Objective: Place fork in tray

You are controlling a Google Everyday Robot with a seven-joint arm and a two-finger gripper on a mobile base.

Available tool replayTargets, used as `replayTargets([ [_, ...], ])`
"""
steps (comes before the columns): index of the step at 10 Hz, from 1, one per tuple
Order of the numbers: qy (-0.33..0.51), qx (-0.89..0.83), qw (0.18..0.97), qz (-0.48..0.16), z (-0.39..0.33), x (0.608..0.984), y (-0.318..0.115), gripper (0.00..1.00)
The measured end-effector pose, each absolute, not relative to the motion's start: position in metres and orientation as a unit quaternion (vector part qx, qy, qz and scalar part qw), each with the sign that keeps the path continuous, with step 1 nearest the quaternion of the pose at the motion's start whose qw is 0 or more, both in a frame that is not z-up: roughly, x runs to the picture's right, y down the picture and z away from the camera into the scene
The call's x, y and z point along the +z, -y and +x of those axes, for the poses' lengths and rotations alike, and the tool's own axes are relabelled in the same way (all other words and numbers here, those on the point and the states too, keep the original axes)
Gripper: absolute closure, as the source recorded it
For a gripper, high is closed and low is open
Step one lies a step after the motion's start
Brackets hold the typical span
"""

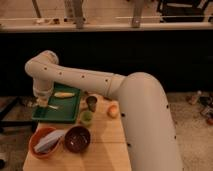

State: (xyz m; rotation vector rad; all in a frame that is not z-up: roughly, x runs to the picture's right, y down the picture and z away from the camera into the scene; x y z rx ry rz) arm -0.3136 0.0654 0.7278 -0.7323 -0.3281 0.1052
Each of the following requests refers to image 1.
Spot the dark red bowl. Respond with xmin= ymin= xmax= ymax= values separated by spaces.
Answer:
xmin=64 ymin=126 xmax=91 ymax=153

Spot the grey metal cup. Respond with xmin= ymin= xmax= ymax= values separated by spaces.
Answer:
xmin=86 ymin=96 xmax=97 ymax=112

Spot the silver metal fork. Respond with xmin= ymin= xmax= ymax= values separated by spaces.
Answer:
xmin=48 ymin=105 xmax=59 ymax=110

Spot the orange plastic bowl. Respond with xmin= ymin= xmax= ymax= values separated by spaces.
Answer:
xmin=28 ymin=127 xmax=61 ymax=159

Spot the black office chair base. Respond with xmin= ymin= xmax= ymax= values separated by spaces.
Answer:
xmin=0 ymin=96 xmax=37 ymax=133

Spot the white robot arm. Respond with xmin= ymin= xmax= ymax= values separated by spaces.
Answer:
xmin=25 ymin=50 xmax=184 ymax=171

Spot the lavender cloth in bowl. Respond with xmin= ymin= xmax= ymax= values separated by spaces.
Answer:
xmin=34 ymin=130 xmax=65 ymax=153

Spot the orange peach fruit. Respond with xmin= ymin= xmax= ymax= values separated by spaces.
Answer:
xmin=107 ymin=105 xmax=119 ymax=118

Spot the small green cup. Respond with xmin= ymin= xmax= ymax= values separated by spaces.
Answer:
xmin=80 ymin=110 xmax=93 ymax=126

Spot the green plastic tray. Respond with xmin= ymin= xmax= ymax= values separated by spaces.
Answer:
xmin=32 ymin=84 xmax=81 ymax=123

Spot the wooden table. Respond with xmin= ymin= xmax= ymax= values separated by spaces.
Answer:
xmin=23 ymin=94 xmax=131 ymax=171

